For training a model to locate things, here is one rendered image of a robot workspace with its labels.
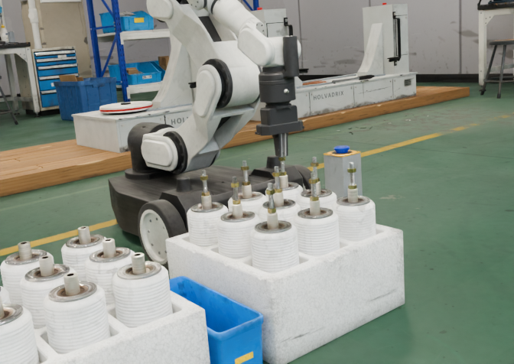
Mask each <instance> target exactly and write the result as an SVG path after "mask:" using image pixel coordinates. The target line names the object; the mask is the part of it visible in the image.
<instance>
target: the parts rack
mask: <svg viewBox="0 0 514 364"><path fill-rule="evenodd" d="M243 1H244V2H245V3H246V5H247V6H248V7H249V9H250V10H251V11H257V10H258V9H257V8H259V0H253V9H252V7H251V6H250V5H249V3H248V2H247V1H246V0H243ZM111 2H112V11H111V10H110V8H109V6H108V5H107V4H106V2H105V1H104V0H102V3H103V4H104V5H105V7H106V8H107V10H108V11H109V13H110V14H111V16H112V17H113V20H114V22H113V23H114V25H110V26H104V27H98V28H97V27H96V21H95V15H94V9H93V0H86V5H87V11H88V17H89V28H90V34H91V41H92V46H93V57H94V64H95V70H96V77H103V75H104V73H105V71H106V68H107V65H108V63H109V59H110V57H111V55H112V51H113V48H114V46H115V42H116V45H117V51H118V58H119V69H120V77H121V81H117V82H116V83H122V85H116V92H118V91H122V95H123V101H124V102H130V99H131V98H130V94H134V93H145V92H151V91H157V90H159V89H160V87H161V84H162V81H161V82H158V83H146V84H139V85H129V84H128V78H127V71H126V65H125V53H124V46H123V44H124V41H133V40H145V39H156V38H167V37H170V30H169V29H157V30H145V31H122V27H121V21H120V14H119V2H118V0H111ZM114 27H115V28H114ZM103 28H114V30H115V33H108V34H97V33H96V30H97V29H103ZM106 36H107V37H106ZM112 41H113V42H112ZM101 42H112V47H111V50H110V52H109V56H108V58H107V61H106V64H105V66H104V68H103V71H102V68H101V62H100V56H99V45H98V43H101Z"/></svg>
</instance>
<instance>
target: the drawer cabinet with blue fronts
mask: <svg viewBox="0 0 514 364"><path fill-rule="evenodd" d="M14 55H15V65H16V70H17V75H18V84H19V89H20V94H21V97H31V91H30V86H29V81H28V72H27V67H26V61H25V60H24V59H22V58H21V57H20V56H19V55H17V54H14ZM31 59H32V63H33V69H34V78H35V83H36V89H37V98H38V104H39V109H40V112H39V113H38V115H39V116H45V115H55V114H60V109H59V104H58V100H57V91H56V87H55V86H54V82H55V81H60V77H59V75H75V76H76V77H80V73H79V67H78V61H77V55H76V46H72V47H52V48H41V49H31ZM21 103H22V109H25V110H26V114H28V115H36V114H35V113H36V112H34V111H33V106H32V102H26V101H21Z"/></svg>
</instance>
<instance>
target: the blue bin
mask: <svg viewBox="0 0 514 364"><path fill-rule="evenodd" d="M169 284H170V291H173V292H174V293H175V294H178V295H180V296H181V297H183V298H185V299H187V300H188V301H190V302H192V303H194V304H196V305H198V306H199V307H202V308H203V309H204V310H205V315H206V323H207V337H208V345H209V353H210V364H263V362H262V324H263V322H264V320H263V315H262V314H261V313H259V312H258V311H256V310H253V309H252V308H250V307H247V306H246V305H244V304H241V303H239V302H238V301H235V300H233V299H232V298H229V297H227V296H225V295H223V294H221V293H219V292H217V291H215V290H213V289H211V288H208V287H207V286H205V285H203V284H201V283H198V282H196V281H194V280H192V279H190V278H188V277H186V276H178V277H176V278H172V279H169Z"/></svg>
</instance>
